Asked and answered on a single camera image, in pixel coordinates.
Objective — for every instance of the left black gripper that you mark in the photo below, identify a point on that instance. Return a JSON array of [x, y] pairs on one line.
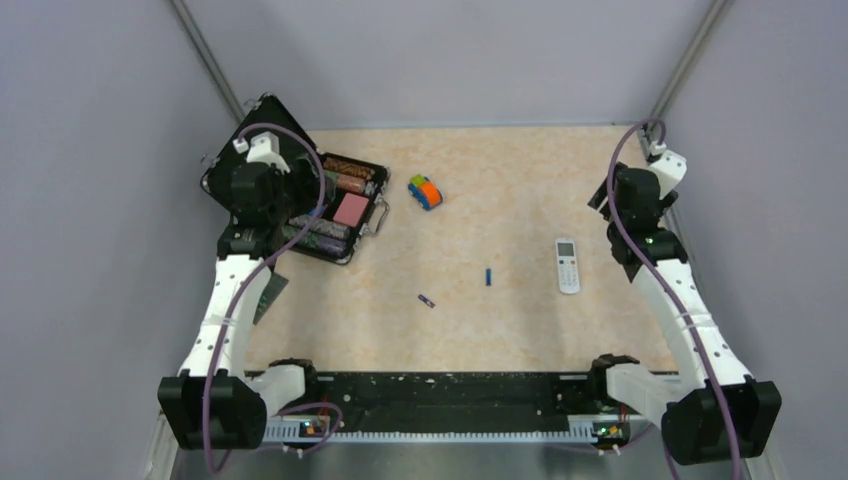
[[308, 192]]

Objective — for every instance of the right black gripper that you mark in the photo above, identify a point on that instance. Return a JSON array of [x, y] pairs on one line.
[[600, 201]]

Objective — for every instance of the white remote control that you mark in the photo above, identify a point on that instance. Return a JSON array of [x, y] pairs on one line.
[[567, 266]]

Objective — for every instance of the purple AAA battery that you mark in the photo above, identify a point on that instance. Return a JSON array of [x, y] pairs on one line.
[[426, 301]]

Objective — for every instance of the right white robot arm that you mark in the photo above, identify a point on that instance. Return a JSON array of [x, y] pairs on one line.
[[718, 410]]

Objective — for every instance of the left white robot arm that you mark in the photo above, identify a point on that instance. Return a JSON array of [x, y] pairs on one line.
[[210, 403]]

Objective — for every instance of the black poker chip case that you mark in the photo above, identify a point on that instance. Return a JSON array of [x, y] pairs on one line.
[[335, 175]]

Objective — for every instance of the pink playing card deck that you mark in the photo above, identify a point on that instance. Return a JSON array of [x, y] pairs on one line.
[[351, 210]]

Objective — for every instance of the colourful toy brick car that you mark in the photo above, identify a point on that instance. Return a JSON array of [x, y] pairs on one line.
[[424, 191]]

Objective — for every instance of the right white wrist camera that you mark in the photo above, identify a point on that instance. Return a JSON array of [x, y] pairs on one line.
[[668, 166]]

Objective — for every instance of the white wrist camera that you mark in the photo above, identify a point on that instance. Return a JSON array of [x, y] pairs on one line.
[[263, 148], [668, 166]]

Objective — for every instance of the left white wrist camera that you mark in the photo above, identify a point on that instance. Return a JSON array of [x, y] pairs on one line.
[[263, 148]]

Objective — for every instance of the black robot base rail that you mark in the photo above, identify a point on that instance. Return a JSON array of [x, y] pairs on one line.
[[457, 407]]

